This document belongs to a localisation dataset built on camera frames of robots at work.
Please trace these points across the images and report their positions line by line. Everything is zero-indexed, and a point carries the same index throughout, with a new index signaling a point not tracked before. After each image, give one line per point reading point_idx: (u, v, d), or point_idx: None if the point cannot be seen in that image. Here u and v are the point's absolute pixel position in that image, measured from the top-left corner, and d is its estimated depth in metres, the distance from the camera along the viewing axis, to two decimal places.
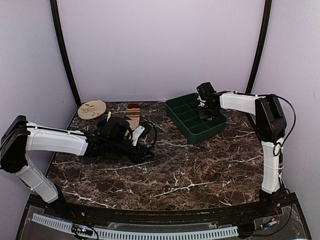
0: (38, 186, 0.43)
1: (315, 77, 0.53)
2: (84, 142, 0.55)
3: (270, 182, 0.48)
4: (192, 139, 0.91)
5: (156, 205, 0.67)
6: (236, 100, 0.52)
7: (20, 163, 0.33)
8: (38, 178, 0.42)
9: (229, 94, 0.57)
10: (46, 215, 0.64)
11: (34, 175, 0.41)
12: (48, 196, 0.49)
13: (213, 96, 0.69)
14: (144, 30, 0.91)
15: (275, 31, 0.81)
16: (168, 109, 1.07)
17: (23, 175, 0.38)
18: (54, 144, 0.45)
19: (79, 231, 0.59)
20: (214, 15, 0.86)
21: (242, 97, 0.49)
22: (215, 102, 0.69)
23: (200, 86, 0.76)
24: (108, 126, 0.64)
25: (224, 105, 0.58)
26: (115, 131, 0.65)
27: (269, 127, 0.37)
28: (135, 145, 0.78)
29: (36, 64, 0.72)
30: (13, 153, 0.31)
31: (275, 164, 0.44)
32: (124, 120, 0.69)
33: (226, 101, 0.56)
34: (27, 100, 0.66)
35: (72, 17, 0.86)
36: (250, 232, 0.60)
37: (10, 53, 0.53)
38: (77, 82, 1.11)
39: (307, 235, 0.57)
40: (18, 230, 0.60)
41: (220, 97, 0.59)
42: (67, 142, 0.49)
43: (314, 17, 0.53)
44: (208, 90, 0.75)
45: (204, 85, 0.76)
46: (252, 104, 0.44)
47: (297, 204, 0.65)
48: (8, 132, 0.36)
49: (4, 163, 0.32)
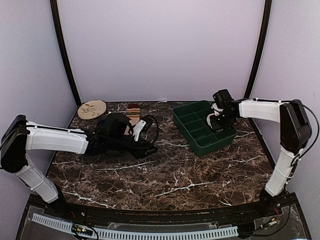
0: (38, 185, 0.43)
1: (315, 77, 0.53)
2: (84, 140, 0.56)
3: (276, 186, 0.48)
4: (200, 151, 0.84)
5: (156, 205, 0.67)
6: (257, 107, 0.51)
7: (20, 163, 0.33)
8: (39, 178, 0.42)
9: (249, 100, 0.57)
10: (46, 215, 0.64)
11: (35, 174, 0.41)
12: (48, 196, 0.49)
13: (232, 104, 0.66)
14: (144, 30, 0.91)
15: (275, 31, 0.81)
16: (174, 118, 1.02)
17: (24, 174, 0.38)
18: (52, 143, 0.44)
19: (79, 231, 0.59)
20: (214, 15, 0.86)
21: (264, 104, 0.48)
22: (234, 110, 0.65)
23: (216, 93, 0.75)
24: (108, 123, 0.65)
25: (244, 113, 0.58)
26: (114, 128, 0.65)
27: (295, 135, 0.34)
28: (136, 140, 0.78)
29: (35, 64, 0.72)
30: (15, 150, 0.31)
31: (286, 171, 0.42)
32: (125, 116, 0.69)
33: (246, 108, 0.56)
34: (27, 100, 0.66)
35: (72, 16, 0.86)
36: (250, 232, 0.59)
37: (10, 54, 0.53)
38: (77, 82, 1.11)
39: (307, 235, 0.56)
40: (18, 230, 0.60)
41: (240, 105, 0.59)
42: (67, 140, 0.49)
43: (314, 18, 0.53)
44: (225, 97, 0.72)
45: (220, 93, 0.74)
46: (276, 110, 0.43)
47: (297, 205, 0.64)
48: (8, 131, 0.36)
49: (5, 163, 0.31)
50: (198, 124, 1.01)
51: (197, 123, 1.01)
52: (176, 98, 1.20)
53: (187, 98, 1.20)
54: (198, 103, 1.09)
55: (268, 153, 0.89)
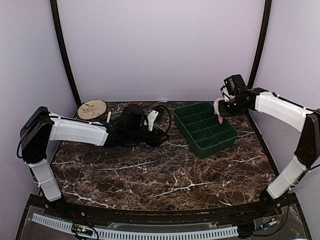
0: (46, 182, 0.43)
1: (315, 77, 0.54)
2: (104, 132, 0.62)
3: (278, 189, 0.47)
4: (201, 153, 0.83)
5: (156, 205, 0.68)
6: (277, 107, 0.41)
7: (41, 154, 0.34)
8: (50, 174, 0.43)
9: (268, 95, 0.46)
10: (46, 215, 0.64)
11: (46, 170, 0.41)
12: (50, 196, 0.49)
13: (248, 92, 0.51)
14: (144, 29, 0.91)
15: (275, 32, 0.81)
16: (175, 119, 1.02)
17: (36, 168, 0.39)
18: (76, 134, 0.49)
19: (78, 231, 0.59)
20: (214, 15, 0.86)
21: (287, 105, 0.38)
22: (249, 100, 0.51)
23: (229, 78, 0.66)
24: (126, 116, 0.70)
25: (260, 107, 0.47)
26: (130, 120, 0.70)
27: (313, 150, 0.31)
28: (150, 130, 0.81)
29: (36, 64, 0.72)
30: (39, 140, 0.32)
31: (292, 180, 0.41)
32: (139, 108, 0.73)
33: (262, 104, 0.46)
34: (27, 100, 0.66)
35: (72, 16, 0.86)
36: (250, 232, 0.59)
37: (10, 54, 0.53)
38: (77, 82, 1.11)
39: (307, 235, 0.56)
40: (18, 230, 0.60)
41: (257, 98, 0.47)
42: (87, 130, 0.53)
43: (314, 18, 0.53)
44: (238, 83, 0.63)
45: (234, 79, 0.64)
46: (300, 119, 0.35)
47: (297, 205, 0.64)
48: (29, 122, 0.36)
49: (25, 154, 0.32)
50: (199, 126, 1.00)
51: (197, 124, 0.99)
52: (176, 98, 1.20)
53: (187, 98, 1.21)
54: (199, 103, 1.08)
55: (268, 153, 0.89)
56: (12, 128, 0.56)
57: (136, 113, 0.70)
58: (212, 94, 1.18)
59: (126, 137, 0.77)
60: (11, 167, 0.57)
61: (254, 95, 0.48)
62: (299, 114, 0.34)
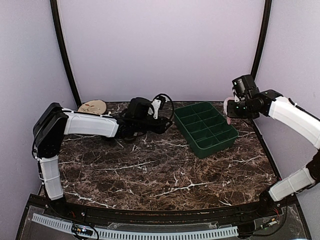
0: (53, 179, 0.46)
1: (315, 76, 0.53)
2: (115, 123, 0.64)
3: (281, 193, 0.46)
4: (201, 153, 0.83)
5: (156, 205, 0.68)
6: (293, 119, 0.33)
7: (56, 148, 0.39)
8: (57, 170, 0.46)
9: (283, 100, 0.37)
10: (46, 214, 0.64)
11: (54, 166, 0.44)
12: (53, 195, 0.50)
13: (261, 95, 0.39)
14: (144, 29, 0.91)
15: (275, 32, 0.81)
16: (175, 119, 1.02)
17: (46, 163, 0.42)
18: (89, 126, 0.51)
19: (79, 231, 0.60)
20: (214, 15, 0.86)
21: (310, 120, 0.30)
22: (263, 104, 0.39)
23: (237, 79, 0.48)
24: (133, 109, 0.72)
25: (274, 114, 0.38)
26: (138, 111, 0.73)
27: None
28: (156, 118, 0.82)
29: (36, 64, 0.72)
30: (53, 136, 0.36)
31: (295, 185, 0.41)
32: (145, 100, 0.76)
33: (276, 112, 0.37)
34: (27, 100, 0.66)
35: (72, 16, 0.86)
36: (250, 232, 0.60)
37: (10, 54, 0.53)
38: (77, 82, 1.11)
39: (307, 235, 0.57)
40: (18, 230, 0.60)
41: (272, 104, 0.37)
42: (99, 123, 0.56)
43: (314, 18, 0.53)
44: (250, 85, 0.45)
45: (243, 79, 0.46)
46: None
47: (297, 205, 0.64)
48: (42, 119, 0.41)
49: (42, 149, 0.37)
50: (199, 126, 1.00)
51: (197, 124, 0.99)
52: (176, 98, 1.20)
53: (187, 98, 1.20)
54: (199, 104, 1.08)
55: (268, 153, 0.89)
56: (12, 128, 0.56)
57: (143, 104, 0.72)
58: (212, 94, 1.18)
59: (135, 130, 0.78)
60: (11, 167, 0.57)
61: (269, 100, 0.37)
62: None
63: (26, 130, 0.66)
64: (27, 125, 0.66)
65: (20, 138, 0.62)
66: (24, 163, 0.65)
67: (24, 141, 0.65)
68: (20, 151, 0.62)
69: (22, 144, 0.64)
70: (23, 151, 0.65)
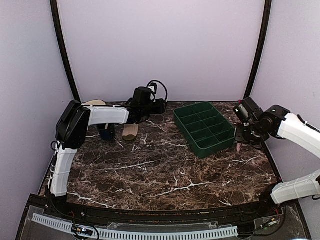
0: (65, 173, 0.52)
1: (315, 76, 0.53)
2: (124, 111, 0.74)
3: (283, 197, 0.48)
4: (201, 153, 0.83)
5: (156, 205, 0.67)
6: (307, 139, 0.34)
7: (80, 139, 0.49)
8: (70, 166, 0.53)
9: (293, 119, 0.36)
10: (46, 214, 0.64)
11: (70, 161, 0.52)
12: (58, 192, 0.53)
13: (269, 113, 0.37)
14: (144, 29, 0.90)
15: (276, 32, 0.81)
16: (176, 120, 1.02)
17: (66, 156, 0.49)
18: (104, 116, 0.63)
19: (79, 231, 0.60)
20: (214, 15, 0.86)
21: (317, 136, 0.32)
22: (272, 123, 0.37)
23: (238, 104, 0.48)
24: (138, 96, 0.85)
25: (283, 134, 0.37)
26: (142, 98, 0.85)
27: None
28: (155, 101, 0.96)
29: (36, 64, 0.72)
30: (80, 127, 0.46)
31: (297, 190, 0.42)
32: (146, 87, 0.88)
33: (287, 131, 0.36)
34: (27, 100, 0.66)
35: (72, 16, 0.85)
36: (250, 232, 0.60)
37: (10, 54, 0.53)
38: (77, 82, 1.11)
39: (307, 235, 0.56)
40: (18, 230, 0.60)
41: (281, 124, 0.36)
42: (113, 112, 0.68)
43: (314, 19, 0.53)
44: (253, 107, 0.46)
45: (244, 103, 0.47)
46: None
47: (298, 205, 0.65)
48: (64, 117, 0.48)
49: (71, 140, 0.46)
50: (198, 126, 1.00)
51: (197, 125, 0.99)
52: (176, 98, 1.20)
53: (187, 98, 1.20)
54: (199, 104, 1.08)
55: (268, 153, 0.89)
56: (12, 128, 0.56)
57: (146, 92, 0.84)
58: (212, 94, 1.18)
59: (142, 114, 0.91)
60: (11, 167, 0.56)
61: (279, 119, 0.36)
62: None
63: (26, 130, 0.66)
64: (26, 125, 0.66)
65: (20, 138, 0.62)
66: (24, 163, 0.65)
67: (24, 141, 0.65)
68: (20, 151, 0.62)
69: (22, 144, 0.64)
70: (23, 151, 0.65)
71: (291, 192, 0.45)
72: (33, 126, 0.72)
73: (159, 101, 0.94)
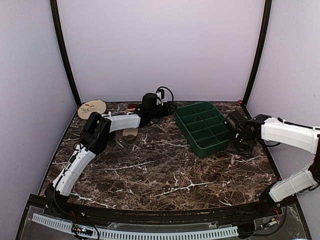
0: (77, 174, 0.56)
1: (315, 76, 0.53)
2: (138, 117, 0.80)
3: (281, 194, 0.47)
4: (201, 153, 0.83)
5: (156, 205, 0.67)
6: (284, 133, 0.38)
7: (102, 144, 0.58)
8: (82, 169, 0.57)
9: (273, 121, 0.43)
10: (46, 215, 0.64)
11: (86, 164, 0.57)
12: (63, 191, 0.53)
13: (250, 122, 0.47)
14: (144, 29, 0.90)
15: (276, 31, 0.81)
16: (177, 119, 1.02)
17: (86, 157, 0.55)
18: (121, 123, 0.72)
19: (79, 231, 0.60)
20: (214, 15, 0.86)
21: (292, 128, 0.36)
22: (254, 130, 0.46)
23: (227, 118, 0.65)
24: (146, 102, 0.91)
25: (266, 136, 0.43)
26: (149, 103, 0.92)
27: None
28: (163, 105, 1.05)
29: (36, 64, 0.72)
30: (104, 133, 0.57)
31: (293, 183, 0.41)
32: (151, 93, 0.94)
33: (269, 131, 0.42)
34: (27, 100, 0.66)
35: (72, 16, 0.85)
36: (250, 232, 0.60)
37: (10, 55, 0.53)
38: (77, 83, 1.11)
39: (306, 235, 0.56)
40: (18, 230, 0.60)
41: (262, 127, 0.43)
42: (127, 119, 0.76)
43: (314, 19, 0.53)
44: (239, 119, 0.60)
45: (232, 116, 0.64)
46: (311, 143, 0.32)
47: (298, 205, 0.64)
48: (88, 127, 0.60)
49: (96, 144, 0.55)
50: (199, 126, 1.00)
51: (197, 125, 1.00)
52: (176, 98, 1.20)
53: (187, 98, 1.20)
54: (199, 103, 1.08)
55: (268, 153, 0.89)
56: (12, 129, 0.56)
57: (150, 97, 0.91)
58: (213, 94, 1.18)
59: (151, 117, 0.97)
60: (11, 167, 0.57)
61: (259, 124, 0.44)
62: (311, 136, 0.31)
63: (26, 130, 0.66)
64: (26, 125, 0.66)
65: (20, 137, 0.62)
66: (24, 163, 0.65)
67: (24, 141, 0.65)
68: (20, 151, 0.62)
69: (22, 144, 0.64)
70: (23, 151, 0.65)
71: (288, 187, 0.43)
72: (33, 126, 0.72)
73: (165, 104, 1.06)
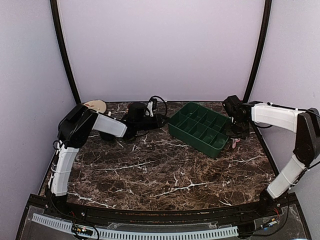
0: (66, 173, 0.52)
1: (315, 77, 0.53)
2: (122, 126, 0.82)
3: (278, 190, 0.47)
4: (214, 152, 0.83)
5: (156, 205, 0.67)
6: (269, 113, 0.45)
7: (82, 139, 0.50)
8: (71, 165, 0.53)
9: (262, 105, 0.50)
10: (46, 215, 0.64)
11: (73, 160, 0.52)
12: (58, 191, 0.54)
13: (243, 106, 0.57)
14: (144, 29, 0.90)
15: (276, 32, 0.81)
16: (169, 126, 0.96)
17: (69, 155, 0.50)
18: (105, 125, 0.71)
19: (78, 231, 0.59)
20: (214, 15, 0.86)
21: (278, 109, 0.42)
22: (245, 113, 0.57)
23: (226, 100, 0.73)
24: (133, 113, 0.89)
25: (256, 118, 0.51)
26: (136, 114, 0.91)
27: (311, 146, 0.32)
28: (152, 115, 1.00)
29: (35, 63, 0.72)
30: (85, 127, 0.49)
31: (287, 174, 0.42)
32: (140, 104, 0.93)
33: (257, 113, 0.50)
34: (27, 100, 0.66)
35: (72, 17, 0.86)
36: (250, 232, 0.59)
37: (10, 55, 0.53)
38: (77, 83, 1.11)
39: (307, 235, 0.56)
40: (19, 225, 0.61)
41: (252, 109, 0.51)
42: (112, 124, 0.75)
43: (313, 19, 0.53)
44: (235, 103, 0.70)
45: (229, 100, 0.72)
46: (289, 120, 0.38)
47: (297, 204, 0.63)
48: (69, 117, 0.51)
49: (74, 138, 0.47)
50: (195, 128, 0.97)
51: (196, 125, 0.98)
52: (176, 98, 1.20)
53: (187, 98, 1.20)
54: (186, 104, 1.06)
55: (268, 153, 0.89)
56: (12, 129, 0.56)
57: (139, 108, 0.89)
58: (213, 94, 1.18)
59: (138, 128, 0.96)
60: (11, 167, 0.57)
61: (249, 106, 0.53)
62: (292, 115, 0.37)
63: (26, 130, 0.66)
64: (26, 125, 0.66)
65: (19, 137, 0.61)
66: (24, 163, 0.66)
67: (24, 141, 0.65)
68: (20, 151, 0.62)
69: (22, 144, 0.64)
70: (23, 151, 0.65)
71: (282, 178, 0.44)
72: (33, 126, 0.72)
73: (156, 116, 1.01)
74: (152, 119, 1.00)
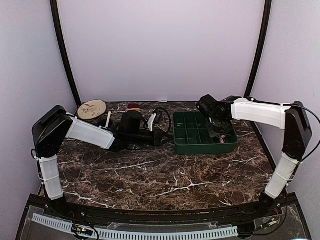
0: (54, 178, 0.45)
1: (315, 76, 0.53)
2: (110, 135, 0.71)
3: (276, 189, 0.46)
4: (229, 148, 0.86)
5: (156, 205, 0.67)
6: (254, 110, 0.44)
7: (54, 147, 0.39)
8: (57, 170, 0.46)
9: (241, 101, 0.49)
10: (46, 215, 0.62)
11: (56, 165, 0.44)
12: (53, 194, 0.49)
13: (221, 104, 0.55)
14: (143, 29, 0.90)
15: (275, 32, 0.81)
16: (176, 148, 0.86)
17: (47, 163, 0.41)
18: (87, 135, 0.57)
19: (78, 231, 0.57)
20: (214, 14, 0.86)
21: (264, 106, 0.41)
22: (224, 110, 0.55)
23: (199, 102, 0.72)
24: (126, 122, 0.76)
25: (237, 115, 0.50)
26: (130, 125, 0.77)
27: (301, 144, 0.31)
28: (152, 130, 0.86)
29: (35, 62, 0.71)
30: (56, 134, 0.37)
31: (282, 174, 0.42)
32: (136, 112, 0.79)
33: (238, 111, 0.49)
34: (27, 100, 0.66)
35: (73, 16, 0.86)
36: (250, 232, 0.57)
37: (10, 55, 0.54)
38: (77, 83, 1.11)
39: (307, 235, 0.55)
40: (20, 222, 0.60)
41: (232, 107, 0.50)
42: (98, 134, 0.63)
43: (313, 18, 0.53)
44: (209, 102, 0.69)
45: (203, 100, 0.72)
46: (279, 118, 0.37)
47: (298, 204, 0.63)
48: (44, 119, 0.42)
49: (41, 147, 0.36)
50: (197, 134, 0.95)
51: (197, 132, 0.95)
52: (176, 98, 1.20)
53: (187, 98, 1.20)
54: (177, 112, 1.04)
55: (267, 153, 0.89)
56: (12, 128, 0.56)
57: (134, 118, 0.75)
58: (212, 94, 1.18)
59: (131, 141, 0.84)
60: (11, 167, 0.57)
61: (228, 104, 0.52)
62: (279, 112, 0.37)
63: (26, 130, 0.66)
64: (26, 125, 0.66)
65: (19, 136, 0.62)
66: (23, 162, 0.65)
67: (24, 141, 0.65)
68: (19, 151, 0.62)
69: (22, 144, 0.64)
70: (23, 151, 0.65)
71: (277, 177, 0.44)
72: None
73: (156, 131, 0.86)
74: (150, 133, 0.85)
